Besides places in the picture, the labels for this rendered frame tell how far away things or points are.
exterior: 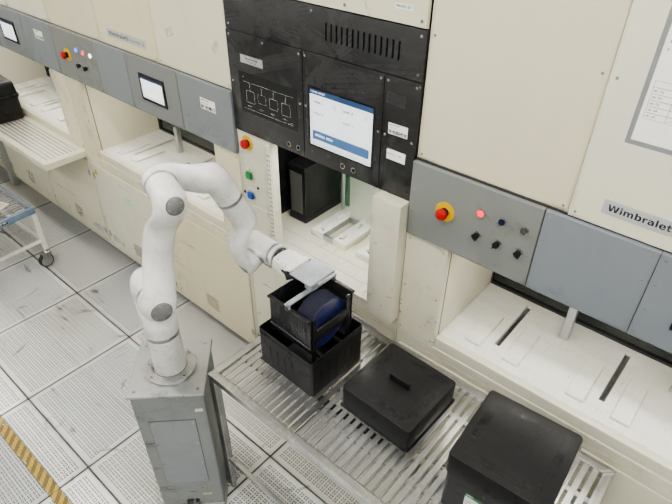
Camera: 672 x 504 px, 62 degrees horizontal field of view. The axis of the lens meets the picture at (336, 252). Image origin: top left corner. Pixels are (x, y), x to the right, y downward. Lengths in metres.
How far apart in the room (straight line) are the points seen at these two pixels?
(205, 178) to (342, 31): 0.63
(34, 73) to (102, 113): 1.53
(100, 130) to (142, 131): 0.28
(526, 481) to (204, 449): 1.28
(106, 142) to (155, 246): 1.92
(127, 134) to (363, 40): 2.23
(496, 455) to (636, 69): 1.04
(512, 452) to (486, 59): 1.07
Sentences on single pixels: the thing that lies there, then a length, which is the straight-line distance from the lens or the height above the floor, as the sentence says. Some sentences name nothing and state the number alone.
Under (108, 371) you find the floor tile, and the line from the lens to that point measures 3.38.
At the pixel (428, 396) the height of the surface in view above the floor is 0.86.
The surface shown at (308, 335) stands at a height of 1.03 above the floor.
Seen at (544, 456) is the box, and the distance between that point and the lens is 1.73.
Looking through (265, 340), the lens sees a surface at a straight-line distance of 2.09.
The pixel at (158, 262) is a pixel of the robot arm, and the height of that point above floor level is 1.28.
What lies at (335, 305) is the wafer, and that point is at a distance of 1.96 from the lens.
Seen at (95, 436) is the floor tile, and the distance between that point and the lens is 3.11.
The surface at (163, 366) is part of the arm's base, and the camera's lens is 2.15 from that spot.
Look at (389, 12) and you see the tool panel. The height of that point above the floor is 1.98.
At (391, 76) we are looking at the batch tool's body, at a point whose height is 1.80.
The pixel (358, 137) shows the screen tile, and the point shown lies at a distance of 1.92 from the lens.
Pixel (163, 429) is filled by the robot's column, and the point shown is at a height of 0.56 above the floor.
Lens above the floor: 2.37
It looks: 37 degrees down
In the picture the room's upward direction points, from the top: 1 degrees clockwise
